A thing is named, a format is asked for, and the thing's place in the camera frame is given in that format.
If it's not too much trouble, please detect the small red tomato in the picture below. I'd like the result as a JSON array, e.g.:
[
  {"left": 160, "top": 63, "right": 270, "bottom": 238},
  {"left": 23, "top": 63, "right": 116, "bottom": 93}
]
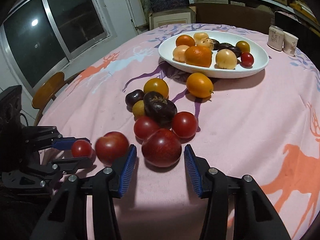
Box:
[{"left": 71, "top": 140, "right": 93, "bottom": 158}]

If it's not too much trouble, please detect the large red plum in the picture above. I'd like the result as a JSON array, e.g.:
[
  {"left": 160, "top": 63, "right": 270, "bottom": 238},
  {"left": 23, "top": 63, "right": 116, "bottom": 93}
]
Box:
[{"left": 142, "top": 128, "right": 182, "bottom": 168}]

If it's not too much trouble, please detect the pale yellow round fruit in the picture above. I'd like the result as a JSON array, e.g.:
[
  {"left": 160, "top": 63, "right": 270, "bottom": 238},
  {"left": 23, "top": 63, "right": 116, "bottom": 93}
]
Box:
[{"left": 172, "top": 45, "right": 189, "bottom": 63}]

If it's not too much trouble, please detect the large yellow apple fruit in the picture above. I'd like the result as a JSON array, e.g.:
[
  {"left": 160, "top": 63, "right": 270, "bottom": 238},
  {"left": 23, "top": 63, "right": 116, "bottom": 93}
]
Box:
[{"left": 215, "top": 49, "right": 238, "bottom": 69}]

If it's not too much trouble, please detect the small orange mandarin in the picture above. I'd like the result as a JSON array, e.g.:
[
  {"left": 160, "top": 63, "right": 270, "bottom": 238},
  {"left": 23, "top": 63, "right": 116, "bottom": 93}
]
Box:
[{"left": 175, "top": 35, "right": 195, "bottom": 47}]

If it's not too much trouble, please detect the large orange mandarin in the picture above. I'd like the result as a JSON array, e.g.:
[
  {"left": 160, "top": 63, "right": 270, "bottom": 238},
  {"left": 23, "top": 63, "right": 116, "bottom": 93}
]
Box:
[{"left": 184, "top": 46, "right": 212, "bottom": 68}]

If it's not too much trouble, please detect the yellow tomato front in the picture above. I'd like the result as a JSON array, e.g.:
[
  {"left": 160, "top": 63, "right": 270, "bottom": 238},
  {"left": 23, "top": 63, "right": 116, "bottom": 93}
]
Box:
[{"left": 236, "top": 41, "right": 251, "bottom": 53}]

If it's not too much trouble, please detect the dark water chestnut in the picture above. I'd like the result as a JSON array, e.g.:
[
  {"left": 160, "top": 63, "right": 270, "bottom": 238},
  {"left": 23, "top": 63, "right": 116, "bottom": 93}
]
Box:
[
  {"left": 211, "top": 39, "right": 220, "bottom": 50},
  {"left": 217, "top": 42, "right": 242, "bottom": 58}
]

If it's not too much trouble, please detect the red cherry tomato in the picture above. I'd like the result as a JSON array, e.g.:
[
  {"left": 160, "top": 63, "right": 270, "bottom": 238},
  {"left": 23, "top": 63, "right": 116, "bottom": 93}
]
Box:
[
  {"left": 241, "top": 52, "right": 254, "bottom": 67},
  {"left": 171, "top": 112, "right": 198, "bottom": 139}
]

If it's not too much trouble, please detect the wooden chair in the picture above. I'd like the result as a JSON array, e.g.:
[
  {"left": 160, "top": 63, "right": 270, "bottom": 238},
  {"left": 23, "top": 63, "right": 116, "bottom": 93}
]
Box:
[{"left": 31, "top": 71, "right": 82, "bottom": 126}]

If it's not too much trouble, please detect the small olive yellow fruit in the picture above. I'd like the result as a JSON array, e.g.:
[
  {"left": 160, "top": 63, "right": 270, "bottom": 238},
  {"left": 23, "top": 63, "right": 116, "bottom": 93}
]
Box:
[{"left": 132, "top": 100, "right": 145, "bottom": 120}]

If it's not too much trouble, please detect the dark purple small fruit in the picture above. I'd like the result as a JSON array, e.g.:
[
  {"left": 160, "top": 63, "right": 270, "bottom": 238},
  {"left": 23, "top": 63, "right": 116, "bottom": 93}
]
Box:
[{"left": 125, "top": 89, "right": 144, "bottom": 110}]

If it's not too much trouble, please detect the pink deer tablecloth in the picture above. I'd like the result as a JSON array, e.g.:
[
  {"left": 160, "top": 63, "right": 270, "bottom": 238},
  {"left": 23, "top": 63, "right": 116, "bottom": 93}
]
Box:
[{"left": 39, "top": 24, "right": 319, "bottom": 239}]

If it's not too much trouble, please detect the yellow orange tomato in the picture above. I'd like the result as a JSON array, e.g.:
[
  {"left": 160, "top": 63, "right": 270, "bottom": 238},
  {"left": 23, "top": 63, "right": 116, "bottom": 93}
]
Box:
[{"left": 143, "top": 78, "right": 169, "bottom": 99}]

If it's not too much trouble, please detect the aluminium sliding window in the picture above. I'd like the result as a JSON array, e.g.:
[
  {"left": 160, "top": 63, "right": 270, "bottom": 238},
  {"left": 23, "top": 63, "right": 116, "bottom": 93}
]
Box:
[{"left": 1, "top": 0, "right": 115, "bottom": 95}]

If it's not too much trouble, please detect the red cherry tomato in plate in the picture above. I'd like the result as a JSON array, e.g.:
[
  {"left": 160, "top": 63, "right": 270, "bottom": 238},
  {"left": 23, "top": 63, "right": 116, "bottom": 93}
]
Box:
[{"left": 241, "top": 52, "right": 254, "bottom": 67}]

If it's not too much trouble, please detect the white oval plate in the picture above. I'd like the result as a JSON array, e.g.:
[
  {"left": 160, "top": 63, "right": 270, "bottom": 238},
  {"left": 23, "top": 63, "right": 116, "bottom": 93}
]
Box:
[{"left": 158, "top": 30, "right": 269, "bottom": 79}]

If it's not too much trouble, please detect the yellow fruit in plate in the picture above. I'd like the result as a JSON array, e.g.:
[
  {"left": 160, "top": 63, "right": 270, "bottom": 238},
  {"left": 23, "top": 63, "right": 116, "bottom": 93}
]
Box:
[{"left": 193, "top": 32, "right": 209, "bottom": 44}]

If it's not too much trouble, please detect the pink drink can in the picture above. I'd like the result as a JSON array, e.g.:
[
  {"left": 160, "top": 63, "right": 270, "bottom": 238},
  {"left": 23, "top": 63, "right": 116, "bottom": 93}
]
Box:
[{"left": 267, "top": 25, "right": 284, "bottom": 51}]

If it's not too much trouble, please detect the pink paper cup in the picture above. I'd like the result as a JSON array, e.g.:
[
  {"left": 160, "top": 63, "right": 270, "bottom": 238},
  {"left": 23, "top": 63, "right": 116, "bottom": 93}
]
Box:
[{"left": 283, "top": 31, "right": 298, "bottom": 56}]

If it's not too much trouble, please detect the framed picture board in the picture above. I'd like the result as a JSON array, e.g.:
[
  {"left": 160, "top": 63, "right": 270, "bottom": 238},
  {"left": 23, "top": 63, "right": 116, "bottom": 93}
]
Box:
[{"left": 149, "top": 6, "right": 196, "bottom": 30}]

